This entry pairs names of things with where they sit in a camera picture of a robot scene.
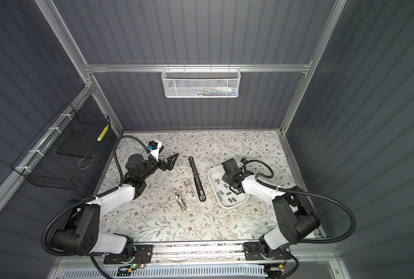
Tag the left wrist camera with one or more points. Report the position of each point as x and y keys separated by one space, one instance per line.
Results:
x=154 y=148

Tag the white wire wall basket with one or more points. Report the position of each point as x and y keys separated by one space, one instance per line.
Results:
x=208 y=84

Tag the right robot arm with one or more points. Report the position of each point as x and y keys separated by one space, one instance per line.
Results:
x=295 y=215

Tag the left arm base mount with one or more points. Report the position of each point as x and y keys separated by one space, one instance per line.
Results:
x=136 y=254

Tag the white vent strip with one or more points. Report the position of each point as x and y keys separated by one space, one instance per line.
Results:
x=186 y=272

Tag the black wire side basket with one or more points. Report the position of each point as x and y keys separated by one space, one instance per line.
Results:
x=62 y=157

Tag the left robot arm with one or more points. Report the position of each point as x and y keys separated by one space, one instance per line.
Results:
x=76 y=230

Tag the black foam pad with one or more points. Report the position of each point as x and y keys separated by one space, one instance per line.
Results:
x=80 y=144

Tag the white plastic tray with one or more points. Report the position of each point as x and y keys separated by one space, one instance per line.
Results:
x=226 y=198

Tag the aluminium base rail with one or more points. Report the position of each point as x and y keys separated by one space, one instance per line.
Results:
x=231 y=251

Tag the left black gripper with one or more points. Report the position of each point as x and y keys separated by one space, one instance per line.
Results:
x=170 y=163

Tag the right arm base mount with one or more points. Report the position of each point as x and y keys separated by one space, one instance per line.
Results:
x=260 y=251

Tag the yellow marker pen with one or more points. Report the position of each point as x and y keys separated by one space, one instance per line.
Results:
x=103 y=133

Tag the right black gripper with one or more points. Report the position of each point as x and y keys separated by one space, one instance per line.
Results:
x=225 y=177

